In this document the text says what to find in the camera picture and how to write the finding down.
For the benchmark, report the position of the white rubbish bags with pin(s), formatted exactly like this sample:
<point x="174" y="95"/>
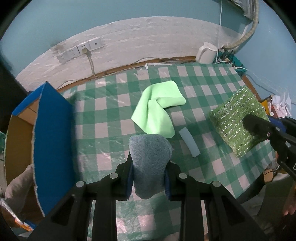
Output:
<point x="280" y="106"/>

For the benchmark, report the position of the blue cardboard box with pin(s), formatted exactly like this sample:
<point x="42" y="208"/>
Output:
<point x="40" y="132"/>

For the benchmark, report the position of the white plastic stick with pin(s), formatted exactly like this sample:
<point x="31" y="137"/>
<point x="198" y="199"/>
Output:
<point x="157" y="64"/>

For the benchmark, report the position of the person's hand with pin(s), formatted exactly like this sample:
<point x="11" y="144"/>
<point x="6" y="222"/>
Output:
<point x="290" y="206"/>

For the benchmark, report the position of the white electric kettle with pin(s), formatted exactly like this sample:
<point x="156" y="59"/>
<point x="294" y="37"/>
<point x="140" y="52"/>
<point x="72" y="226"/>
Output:
<point x="206" y="53"/>

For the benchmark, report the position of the grey towel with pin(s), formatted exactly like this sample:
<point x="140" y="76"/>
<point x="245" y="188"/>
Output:
<point x="18" y="195"/>

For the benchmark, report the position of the green microfibre cloth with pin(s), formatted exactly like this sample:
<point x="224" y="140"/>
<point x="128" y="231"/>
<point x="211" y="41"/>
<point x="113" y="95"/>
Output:
<point x="150" y="113"/>

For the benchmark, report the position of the green checkered tablecloth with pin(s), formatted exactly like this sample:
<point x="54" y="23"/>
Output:
<point x="104" y="107"/>

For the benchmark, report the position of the blue-grey cloth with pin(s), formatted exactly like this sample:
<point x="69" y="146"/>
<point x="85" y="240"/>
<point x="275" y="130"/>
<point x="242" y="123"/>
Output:
<point x="150" y="154"/>

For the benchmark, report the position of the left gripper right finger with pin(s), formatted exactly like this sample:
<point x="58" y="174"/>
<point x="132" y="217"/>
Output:
<point x="208" y="211"/>

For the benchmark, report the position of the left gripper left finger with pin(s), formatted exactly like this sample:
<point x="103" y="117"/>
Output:
<point x="88" y="211"/>

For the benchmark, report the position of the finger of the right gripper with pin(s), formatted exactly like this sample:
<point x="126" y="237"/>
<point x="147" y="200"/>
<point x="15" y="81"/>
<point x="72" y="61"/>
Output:
<point x="264" y="128"/>
<point x="286" y="124"/>

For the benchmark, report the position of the white wall socket strip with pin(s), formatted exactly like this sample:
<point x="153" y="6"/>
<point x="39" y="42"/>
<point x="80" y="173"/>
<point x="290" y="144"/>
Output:
<point x="80" y="49"/>

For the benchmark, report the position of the white foam strip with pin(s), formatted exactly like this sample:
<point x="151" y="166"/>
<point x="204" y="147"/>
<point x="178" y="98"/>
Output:
<point x="190" y="142"/>

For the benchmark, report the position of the green glitter sponge mat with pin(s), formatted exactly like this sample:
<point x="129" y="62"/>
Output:
<point x="228" y="117"/>

